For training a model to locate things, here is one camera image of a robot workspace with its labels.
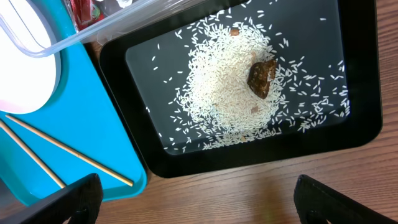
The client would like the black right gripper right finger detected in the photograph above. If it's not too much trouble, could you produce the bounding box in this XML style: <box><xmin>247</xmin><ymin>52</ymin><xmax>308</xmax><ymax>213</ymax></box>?
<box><xmin>294</xmin><ymin>175</ymin><xmax>397</xmax><ymax>224</ymax></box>

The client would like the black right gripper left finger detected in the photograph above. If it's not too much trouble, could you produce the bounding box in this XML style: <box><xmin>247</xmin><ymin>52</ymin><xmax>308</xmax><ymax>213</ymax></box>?
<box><xmin>1</xmin><ymin>173</ymin><xmax>103</xmax><ymax>224</ymax></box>

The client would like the wooden chopstick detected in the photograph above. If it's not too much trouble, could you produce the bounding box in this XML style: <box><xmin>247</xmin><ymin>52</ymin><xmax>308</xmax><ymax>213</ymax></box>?
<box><xmin>6</xmin><ymin>114</ymin><xmax>134</xmax><ymax>187</ymax></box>
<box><xmin>1</xmin><ymin>121</ymin><xmax>66</xmax><ymax>189</ymax></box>

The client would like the large white round plate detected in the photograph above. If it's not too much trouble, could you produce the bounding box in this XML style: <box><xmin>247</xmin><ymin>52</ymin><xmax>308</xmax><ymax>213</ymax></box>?
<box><xmin>1</xmin><ymin>0</ymin><xmax>62</xmax><ymax>114</ymax></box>

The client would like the clear plastic waste bin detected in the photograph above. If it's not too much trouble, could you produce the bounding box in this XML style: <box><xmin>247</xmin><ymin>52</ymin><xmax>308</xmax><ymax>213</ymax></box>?
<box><xmin>1</xmin><ymin>0</ymin><xmax>200</xmax><ymax>58</ymax></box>

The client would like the teal plastic serving tray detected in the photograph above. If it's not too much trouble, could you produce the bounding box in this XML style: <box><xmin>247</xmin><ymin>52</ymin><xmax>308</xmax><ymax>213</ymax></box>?
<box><xmin>1</xmin><ymin>1</ymin><xmax>147</xmax><ymax>206</ymax></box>

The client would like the brown food scrap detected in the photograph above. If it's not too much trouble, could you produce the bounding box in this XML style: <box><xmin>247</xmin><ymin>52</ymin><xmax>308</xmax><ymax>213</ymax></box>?
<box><xmin>247</xmin><ymin>60</ymin><xmax>277</xmax><ymax>99</ymax></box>

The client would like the black rectangular tray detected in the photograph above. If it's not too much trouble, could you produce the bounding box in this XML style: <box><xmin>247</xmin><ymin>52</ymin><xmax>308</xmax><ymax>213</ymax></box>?
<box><xmin>99</xmin><ymin>0</ymin><xmax>382</xmax><ymax>178</ymax></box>

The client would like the pile of white rice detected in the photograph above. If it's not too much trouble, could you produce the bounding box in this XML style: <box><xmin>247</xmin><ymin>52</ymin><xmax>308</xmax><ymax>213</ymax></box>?
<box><xmin>146</xmin><ymin>0</ymin><xmax>351</xmax><ymax>154</ymax></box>

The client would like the red snack wrapper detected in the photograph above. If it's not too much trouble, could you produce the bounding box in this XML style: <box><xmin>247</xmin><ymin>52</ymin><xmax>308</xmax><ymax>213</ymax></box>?
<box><xmin>70</xmin><ymin>0</ymin><xmax>104</xmax><ymax>31</ymax></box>

